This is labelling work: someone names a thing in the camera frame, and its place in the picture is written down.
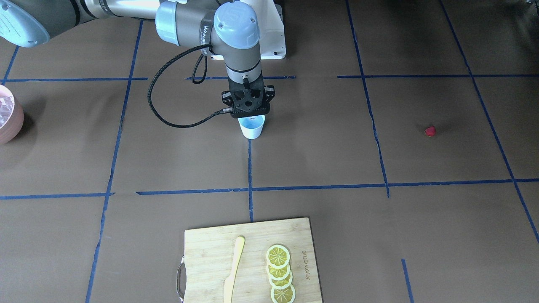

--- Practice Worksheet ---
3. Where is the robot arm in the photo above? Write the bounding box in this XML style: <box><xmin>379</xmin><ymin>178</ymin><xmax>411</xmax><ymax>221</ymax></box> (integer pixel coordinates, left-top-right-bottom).
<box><xmin>1</xmin><ymin>0</ymin><xmax>262</xmax><ymax>84</ymax></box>

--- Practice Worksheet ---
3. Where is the light blue paper cup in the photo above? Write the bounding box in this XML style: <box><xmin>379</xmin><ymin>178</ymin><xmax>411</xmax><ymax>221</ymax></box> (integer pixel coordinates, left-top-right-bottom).
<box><xmin>237</xmin><ymin>115</ymin><xmax>266</xmax><ymax>140</ymax></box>

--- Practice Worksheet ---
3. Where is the pink bowl of ice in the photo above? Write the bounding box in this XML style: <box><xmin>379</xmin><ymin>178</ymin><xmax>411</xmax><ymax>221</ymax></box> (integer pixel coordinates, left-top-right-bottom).
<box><xmin>0</xmin><ymin>85</ymin><xmax>24</xmax><ymax>144</ymax></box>

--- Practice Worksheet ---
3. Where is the yellow plastic knife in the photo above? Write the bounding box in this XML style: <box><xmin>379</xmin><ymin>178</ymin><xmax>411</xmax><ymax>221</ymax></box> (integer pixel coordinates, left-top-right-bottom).
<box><xmin>223</xmin><ymin>236</ymin><xmax>245</xmax><ymax>303</ymax></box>

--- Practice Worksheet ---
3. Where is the lemon slice top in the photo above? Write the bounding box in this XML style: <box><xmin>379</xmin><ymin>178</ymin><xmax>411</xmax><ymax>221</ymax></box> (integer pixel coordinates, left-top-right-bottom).
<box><xmin>265</xmin><ymin>244</ymin><xmax>291</xmax><ymax>270</ymax></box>

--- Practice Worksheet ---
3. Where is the bamboo cutting board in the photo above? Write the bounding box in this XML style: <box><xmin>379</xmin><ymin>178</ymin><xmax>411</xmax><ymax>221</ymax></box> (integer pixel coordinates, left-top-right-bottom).
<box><xmin>177</xmin><ymin>217</ymin><xmax>323</xmax><ymax>303</ymax></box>

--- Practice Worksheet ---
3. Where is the red strawberry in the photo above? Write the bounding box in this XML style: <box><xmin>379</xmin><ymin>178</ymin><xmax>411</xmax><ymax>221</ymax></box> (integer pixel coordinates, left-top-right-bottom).
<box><xmin>424</xmin><ymin>126</ymin><xmax>437</xmax><ymax>137</ymax></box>

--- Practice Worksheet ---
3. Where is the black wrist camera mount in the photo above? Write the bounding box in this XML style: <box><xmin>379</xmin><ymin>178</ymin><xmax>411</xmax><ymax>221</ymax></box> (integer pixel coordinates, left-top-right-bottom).
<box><xmin>221</xmin><ymin>79</ymin><xmax>276</xmax><ymax>119</ymax></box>

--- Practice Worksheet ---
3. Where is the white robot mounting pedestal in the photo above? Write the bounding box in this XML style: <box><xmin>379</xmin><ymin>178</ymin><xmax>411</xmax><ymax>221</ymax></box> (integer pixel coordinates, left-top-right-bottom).
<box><xmin>213</xmin><ymin>0</ymin><xmax>286</xmax><ymax>60</ymax></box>

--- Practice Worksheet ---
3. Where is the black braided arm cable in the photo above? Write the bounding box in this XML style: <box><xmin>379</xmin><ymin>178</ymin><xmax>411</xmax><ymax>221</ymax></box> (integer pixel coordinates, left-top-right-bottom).
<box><xmin>147</xmin><ymin>44</ymin><xmax>234</xmax><ymax>128</ymax></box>

